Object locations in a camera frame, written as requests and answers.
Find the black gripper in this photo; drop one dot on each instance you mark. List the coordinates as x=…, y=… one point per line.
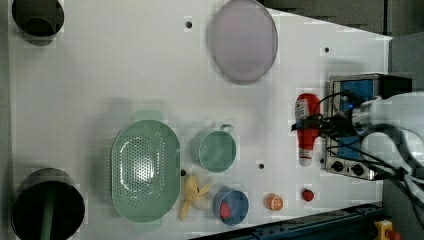
x=338, y=125

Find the red plush ketchup bottle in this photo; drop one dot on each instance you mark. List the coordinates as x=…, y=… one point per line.
x=307, y=104

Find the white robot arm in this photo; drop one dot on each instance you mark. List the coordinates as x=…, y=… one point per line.
x=385, y=134

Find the grey round plate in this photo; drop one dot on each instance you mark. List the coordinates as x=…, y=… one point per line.
x=243, y=40

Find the silver toaster oven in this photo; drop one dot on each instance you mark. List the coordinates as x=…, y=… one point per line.
x=356, y=90

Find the red strawberry toy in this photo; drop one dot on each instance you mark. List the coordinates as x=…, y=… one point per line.
x=307, y=195

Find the orange slice toy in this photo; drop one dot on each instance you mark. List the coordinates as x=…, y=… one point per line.
x=274, y=202

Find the blue bowl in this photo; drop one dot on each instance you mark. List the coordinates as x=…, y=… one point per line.
x=237, y=201

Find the yellow red emergency button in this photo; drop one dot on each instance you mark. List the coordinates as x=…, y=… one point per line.
x=385, y=231

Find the red toy in bowl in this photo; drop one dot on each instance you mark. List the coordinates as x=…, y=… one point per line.
x=224, y=211

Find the yellow plush banana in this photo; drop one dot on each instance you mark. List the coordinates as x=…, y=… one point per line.
x=195, y=196

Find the green perforated colander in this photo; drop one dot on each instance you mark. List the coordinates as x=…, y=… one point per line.
x=145, y=171

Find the black cylinder bottom left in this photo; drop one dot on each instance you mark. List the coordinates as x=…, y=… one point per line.
x=48, y=207

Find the black cylinder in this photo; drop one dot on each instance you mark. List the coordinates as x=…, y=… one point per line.
x=48, y=207
x=38, y=18

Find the black cylinder top left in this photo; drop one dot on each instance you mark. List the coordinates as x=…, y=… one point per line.
x=38, y=18

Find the green cup with handle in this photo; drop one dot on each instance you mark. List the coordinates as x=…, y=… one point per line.
x=214, y=150

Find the blue metal rail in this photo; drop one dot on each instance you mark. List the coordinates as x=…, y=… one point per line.
x=353, y=223

